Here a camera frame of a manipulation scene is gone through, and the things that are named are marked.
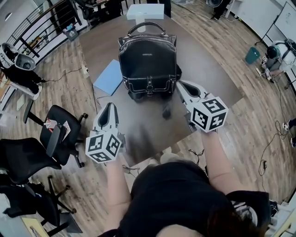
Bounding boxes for person's right forearm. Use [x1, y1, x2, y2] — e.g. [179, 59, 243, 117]
[201, 131, 234, 193]

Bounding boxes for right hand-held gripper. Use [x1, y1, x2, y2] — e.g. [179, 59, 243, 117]
[175, 80, 229, 134]

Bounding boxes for black metal railing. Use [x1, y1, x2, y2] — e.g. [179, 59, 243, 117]
[9, 0, 81, 59]

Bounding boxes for yellow cardboard box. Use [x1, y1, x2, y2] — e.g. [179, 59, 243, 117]
[22, 217, 49, 237]

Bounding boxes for white red paper packet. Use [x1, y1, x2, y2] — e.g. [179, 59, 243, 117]
[43, 118, 56, 129]

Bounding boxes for person's left forearm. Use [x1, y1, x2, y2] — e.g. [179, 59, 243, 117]
[105, 159, 133, 230]

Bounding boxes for small dark bin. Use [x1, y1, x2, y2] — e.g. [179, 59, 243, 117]
[64, 24, 79, 42]

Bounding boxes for white side table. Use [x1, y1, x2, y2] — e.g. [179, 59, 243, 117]
[225, 0, 243, 19]

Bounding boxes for black leather handbag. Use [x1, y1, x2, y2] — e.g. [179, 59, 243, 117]
[117, 22, 183, 120]

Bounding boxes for dark wooden table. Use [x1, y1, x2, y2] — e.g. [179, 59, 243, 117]
[79, 10, 245, 168]

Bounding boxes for black office chair with papers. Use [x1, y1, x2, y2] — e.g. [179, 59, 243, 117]
[0, 99, 89, 183]

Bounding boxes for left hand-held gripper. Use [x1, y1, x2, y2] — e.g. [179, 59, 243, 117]
[85, 102, 127, 164]

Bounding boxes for teal waste bin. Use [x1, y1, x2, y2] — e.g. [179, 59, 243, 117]
[245, 47, 261, 65]

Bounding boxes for thin black wire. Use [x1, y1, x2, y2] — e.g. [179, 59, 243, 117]
[188, 148, 205, 163]

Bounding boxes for person's light shoe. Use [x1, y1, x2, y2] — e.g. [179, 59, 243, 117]
[160, 148, 179, 164]

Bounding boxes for light blue folder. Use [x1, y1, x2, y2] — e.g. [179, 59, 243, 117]
[92, 59, 123, 96]

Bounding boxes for wooden desk with white legs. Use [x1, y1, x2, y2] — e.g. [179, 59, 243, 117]
[0, 76, 42, 121]

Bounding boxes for black power cable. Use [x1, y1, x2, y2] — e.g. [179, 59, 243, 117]
[91, 77, 99, 114]

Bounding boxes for person's black shirt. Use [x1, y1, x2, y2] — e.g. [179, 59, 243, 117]
[117, 162, 271, 237]

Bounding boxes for black floor cable with adapter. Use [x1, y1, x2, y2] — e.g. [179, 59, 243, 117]
[259, 120, 288, 186]

